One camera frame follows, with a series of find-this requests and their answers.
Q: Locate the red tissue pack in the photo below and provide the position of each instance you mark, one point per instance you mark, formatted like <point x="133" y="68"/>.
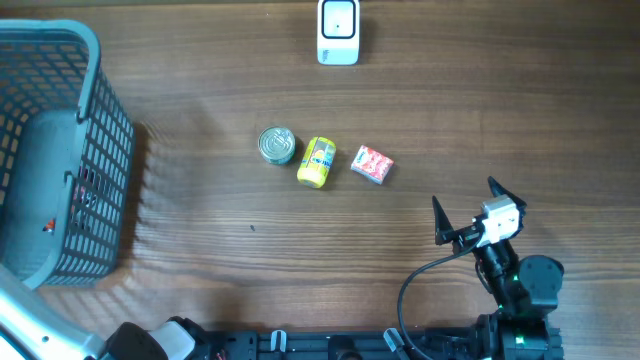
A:
<point x="371" y="164"/>

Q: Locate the yellow mentos bottle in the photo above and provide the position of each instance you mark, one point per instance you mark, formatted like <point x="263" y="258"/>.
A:
<point x="316" y="162"/>

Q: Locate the silver tin can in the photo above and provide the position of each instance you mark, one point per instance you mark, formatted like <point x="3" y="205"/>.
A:
<point x="277" y="145"/>

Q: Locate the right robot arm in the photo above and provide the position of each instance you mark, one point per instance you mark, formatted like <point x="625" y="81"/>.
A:
<point x="524" y="289"/>

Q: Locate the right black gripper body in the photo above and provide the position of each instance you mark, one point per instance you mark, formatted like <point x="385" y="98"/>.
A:
<point x="465" y="239"/>

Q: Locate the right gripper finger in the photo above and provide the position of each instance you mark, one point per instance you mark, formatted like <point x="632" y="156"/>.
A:
<point x="498" y="190"/>
<point x="444" y="232"/>

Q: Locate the grey plastic basket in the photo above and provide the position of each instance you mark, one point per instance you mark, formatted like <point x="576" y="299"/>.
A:
<point x="67" y="147"/>

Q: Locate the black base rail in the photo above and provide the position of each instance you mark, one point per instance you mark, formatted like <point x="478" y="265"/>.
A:
<point x="325" y="345"/>

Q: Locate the white barcode scanner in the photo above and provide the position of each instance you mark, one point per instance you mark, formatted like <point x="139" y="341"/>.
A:
<point x="338" y="32"/>

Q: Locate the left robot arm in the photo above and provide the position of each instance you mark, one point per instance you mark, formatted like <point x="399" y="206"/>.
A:
<point x="38" y="332"/>

